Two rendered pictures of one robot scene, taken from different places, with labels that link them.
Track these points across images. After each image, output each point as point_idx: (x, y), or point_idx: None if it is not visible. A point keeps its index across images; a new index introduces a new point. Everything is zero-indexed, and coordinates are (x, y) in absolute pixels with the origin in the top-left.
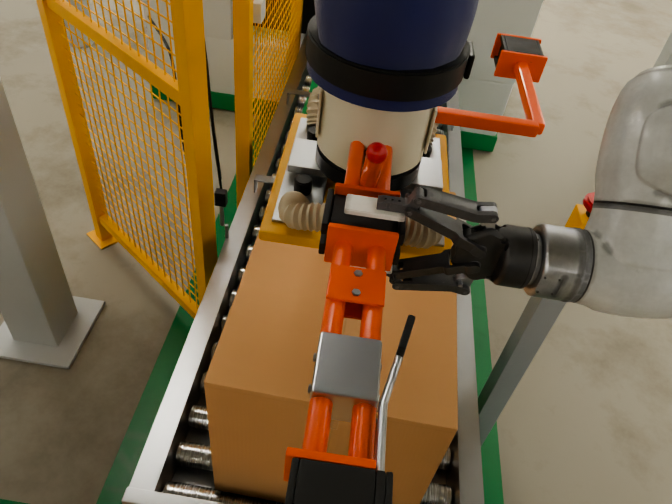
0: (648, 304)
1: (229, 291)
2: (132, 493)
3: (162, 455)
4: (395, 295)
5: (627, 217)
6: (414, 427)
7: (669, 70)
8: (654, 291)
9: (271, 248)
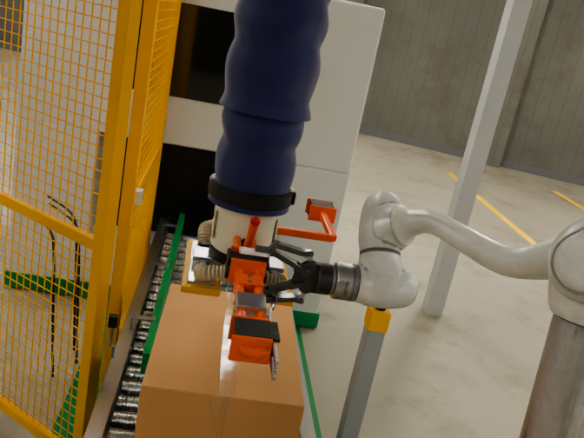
0: (388, 294)
1: (116, 395)
2: None
3: None
4: None
5: (372, 254)
6: (277, 408)
7: (381, 192)
8: (389, 286)
9: (171, 325)
